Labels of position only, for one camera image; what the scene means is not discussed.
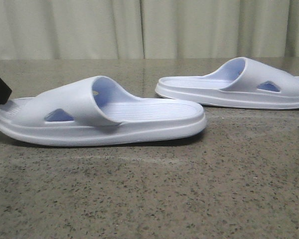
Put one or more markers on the beige background curtain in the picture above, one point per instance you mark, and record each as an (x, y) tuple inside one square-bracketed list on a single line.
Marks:
[(150, 29)]

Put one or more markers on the light blue slipper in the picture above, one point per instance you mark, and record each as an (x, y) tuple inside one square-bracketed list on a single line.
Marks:
[(239, 83), (98, 111)]

